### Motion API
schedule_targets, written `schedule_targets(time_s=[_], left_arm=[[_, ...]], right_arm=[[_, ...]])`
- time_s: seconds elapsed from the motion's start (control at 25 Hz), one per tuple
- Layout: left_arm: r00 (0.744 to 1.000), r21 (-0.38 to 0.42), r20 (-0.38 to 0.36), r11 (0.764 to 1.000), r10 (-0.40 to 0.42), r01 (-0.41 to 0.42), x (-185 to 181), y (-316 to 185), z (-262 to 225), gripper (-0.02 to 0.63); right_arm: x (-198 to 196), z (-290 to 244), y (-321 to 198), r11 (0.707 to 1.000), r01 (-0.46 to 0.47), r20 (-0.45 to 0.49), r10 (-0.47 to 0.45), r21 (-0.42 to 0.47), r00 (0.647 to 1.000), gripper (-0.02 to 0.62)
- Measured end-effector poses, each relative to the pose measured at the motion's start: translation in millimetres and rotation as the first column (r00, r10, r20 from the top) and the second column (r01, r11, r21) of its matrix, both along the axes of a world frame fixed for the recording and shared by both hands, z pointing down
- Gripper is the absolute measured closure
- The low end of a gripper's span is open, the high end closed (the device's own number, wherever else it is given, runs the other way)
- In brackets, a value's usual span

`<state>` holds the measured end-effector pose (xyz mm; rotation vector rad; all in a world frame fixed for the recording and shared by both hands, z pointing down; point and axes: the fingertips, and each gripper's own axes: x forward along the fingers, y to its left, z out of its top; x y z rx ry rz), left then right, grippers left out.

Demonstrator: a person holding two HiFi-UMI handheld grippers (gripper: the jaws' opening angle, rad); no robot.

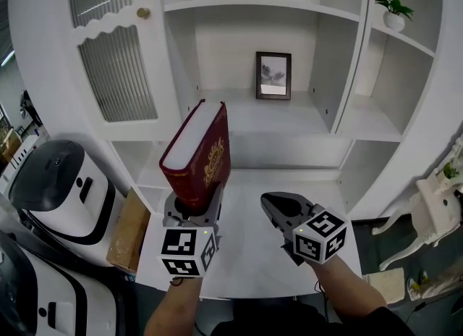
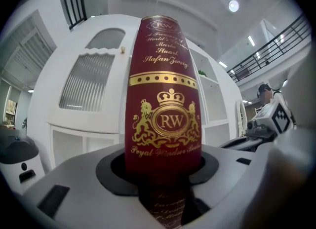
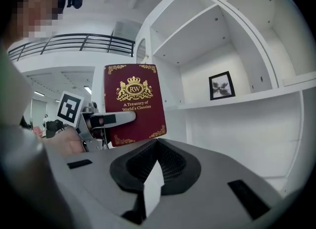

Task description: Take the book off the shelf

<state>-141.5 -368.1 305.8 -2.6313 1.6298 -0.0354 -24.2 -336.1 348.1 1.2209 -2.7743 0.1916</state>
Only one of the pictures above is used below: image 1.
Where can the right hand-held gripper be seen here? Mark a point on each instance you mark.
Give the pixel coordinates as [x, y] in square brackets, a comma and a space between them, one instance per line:
[318, 238]

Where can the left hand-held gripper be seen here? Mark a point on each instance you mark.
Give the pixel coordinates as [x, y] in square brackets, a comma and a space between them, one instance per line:
[184, 251]

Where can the thick red book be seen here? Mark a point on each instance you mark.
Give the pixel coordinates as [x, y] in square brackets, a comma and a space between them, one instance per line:
[202, 153]

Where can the white shelf compartment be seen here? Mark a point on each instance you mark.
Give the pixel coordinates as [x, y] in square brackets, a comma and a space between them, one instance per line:
[235, 30]

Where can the person's right forearm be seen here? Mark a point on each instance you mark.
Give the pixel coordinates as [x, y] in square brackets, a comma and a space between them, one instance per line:
[343, 287]

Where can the person's left forearm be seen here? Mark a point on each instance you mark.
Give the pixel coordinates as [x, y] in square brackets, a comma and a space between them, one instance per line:
[173, 309]

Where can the white desk with hutch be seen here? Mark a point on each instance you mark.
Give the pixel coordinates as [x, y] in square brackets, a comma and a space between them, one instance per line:
[253, 255]

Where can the brown cardboard box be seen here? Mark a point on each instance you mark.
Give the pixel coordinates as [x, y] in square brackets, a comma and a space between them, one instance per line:
[128, 233]

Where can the person's black clothing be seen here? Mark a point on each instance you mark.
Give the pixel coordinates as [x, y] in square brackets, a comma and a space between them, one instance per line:
[289, 322]

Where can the white cushioned stool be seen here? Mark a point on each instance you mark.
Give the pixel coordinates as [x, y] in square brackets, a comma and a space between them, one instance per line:
[385, 284]

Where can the ribbed glass cabinet door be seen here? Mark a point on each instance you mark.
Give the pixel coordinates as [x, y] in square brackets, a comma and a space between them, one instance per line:
[115, 77]

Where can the white dressing table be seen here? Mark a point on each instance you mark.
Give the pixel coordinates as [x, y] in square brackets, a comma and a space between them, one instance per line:
[434, 211]

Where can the small plant in white box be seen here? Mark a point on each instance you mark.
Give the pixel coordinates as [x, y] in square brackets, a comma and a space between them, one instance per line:
[450, 171]

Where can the brass door knob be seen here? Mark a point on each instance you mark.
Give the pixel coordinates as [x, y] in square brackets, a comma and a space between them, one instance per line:
[143, 13]

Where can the green plant in white pot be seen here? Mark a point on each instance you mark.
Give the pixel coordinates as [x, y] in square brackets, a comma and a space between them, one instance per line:
[393, 19]

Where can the dark picture frame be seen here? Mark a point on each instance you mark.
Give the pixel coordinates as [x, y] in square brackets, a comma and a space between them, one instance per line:
[273, 75]

